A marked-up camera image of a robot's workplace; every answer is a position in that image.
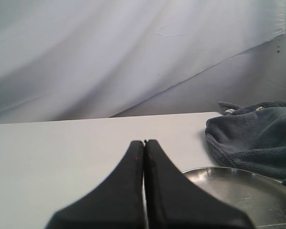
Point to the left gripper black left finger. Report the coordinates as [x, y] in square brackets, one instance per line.
[117, 203]

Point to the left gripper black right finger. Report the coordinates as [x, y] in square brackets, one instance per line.
[174, 202]

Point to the grey fleece towel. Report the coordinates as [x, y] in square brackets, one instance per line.
[251, 138]

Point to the round stainless steel plate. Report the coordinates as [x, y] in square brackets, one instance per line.
[262, 198]

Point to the white backdrop cloth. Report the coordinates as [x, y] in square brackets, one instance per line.
[80, 59]

